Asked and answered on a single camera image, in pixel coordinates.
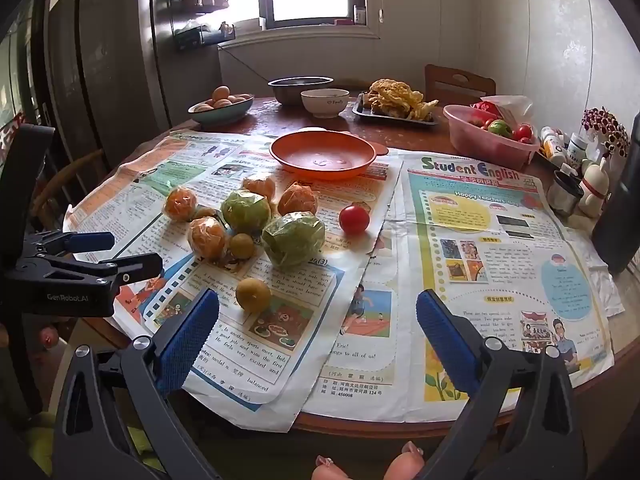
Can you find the plastic-wrapped orange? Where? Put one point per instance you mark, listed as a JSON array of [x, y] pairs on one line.
[[206, 237], [180, 203], [260, 186], [297, 199]]

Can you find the plastic-wrapped green fruit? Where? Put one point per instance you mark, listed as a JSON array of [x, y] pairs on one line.
[[246, 211], [293, 238]]

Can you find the stainless steel bowl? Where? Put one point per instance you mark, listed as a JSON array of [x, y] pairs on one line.
[[300, 92]]

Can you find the red white flower ornament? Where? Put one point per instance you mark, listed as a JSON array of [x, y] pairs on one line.
[[605, 127]]

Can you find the white bottle orange label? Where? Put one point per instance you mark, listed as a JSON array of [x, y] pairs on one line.
[[554, 153]]

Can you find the green fruit in basin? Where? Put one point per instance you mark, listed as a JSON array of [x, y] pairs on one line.
[[500, 128]]

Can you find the small white bottle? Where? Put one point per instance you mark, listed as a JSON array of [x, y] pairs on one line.
[[549, 135]]

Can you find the white bottle blue label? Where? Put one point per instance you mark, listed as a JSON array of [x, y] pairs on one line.
[[577, 150]]

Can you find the person's left hand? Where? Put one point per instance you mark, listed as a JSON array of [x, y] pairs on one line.
[[48, 338]]

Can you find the red tomato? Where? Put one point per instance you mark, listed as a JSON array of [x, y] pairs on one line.
[[353, 219]]

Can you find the teal egg bowl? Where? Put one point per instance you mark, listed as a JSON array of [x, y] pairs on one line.
[[220, 116]]

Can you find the pile of brown eggs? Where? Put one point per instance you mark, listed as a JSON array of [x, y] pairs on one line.
[[220, 94]]

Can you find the small box on windowsill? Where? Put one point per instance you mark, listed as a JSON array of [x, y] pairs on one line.
[[359, 13]]

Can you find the orange plastic plate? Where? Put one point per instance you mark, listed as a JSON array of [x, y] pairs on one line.
[[320, 157]]

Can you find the colourful newspaper with bear cartoon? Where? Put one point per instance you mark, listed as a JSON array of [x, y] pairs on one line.
[[150, 195]]

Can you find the white rabbit figurine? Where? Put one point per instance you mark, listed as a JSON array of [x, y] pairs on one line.
[[595, 187]]

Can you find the dark cabinet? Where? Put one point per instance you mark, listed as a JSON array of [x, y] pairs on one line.
[[25, 60]]

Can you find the pile of fried food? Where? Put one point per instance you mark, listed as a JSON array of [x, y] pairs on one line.
[[397, 97]]

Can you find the white ceramic bowl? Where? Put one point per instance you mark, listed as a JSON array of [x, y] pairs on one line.
[[325, 105]]

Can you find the wooden chair with straight back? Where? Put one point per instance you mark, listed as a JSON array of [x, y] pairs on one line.
[[457, 82]]

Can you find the wall rack with items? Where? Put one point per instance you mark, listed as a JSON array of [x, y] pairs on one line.
[[200, 10]]

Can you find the steel cup with lid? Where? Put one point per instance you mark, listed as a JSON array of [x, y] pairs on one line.
[[565, 195]]

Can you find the white plastic bag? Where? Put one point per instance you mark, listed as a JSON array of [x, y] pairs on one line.
[[512, 104]]

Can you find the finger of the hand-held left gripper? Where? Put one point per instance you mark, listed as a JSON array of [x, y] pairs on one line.
[[90, 241], [135, 267]]

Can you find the dark metal tray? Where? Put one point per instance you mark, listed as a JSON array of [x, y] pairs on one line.
[[370, 114]]

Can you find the pile of cherry tomatoes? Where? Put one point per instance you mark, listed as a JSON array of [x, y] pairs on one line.
[[522, 132]]

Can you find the dark grey refrigerator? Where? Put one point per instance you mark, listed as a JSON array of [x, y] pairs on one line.
[[115, 60]]

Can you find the pink plastic basin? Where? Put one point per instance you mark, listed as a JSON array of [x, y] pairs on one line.
[[475, 145]]

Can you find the curved wooden chair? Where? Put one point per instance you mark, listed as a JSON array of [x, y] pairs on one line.
[[65, 180]]

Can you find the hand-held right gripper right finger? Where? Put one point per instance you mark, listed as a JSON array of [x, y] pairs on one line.
[[447, 342]]

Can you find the white paper sheet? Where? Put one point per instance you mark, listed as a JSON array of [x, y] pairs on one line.
[[602, 285]]

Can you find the colourful newspaper with yellow border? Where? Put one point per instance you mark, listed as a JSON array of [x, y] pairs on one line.
[[500, 260]]

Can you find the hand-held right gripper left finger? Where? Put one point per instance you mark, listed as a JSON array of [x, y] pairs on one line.
[[187, 342]]

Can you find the yellow-green cloth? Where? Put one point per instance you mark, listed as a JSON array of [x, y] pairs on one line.
[[37, 447]]

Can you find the red bag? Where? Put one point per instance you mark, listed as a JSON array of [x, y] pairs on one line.
[[486, 109]]

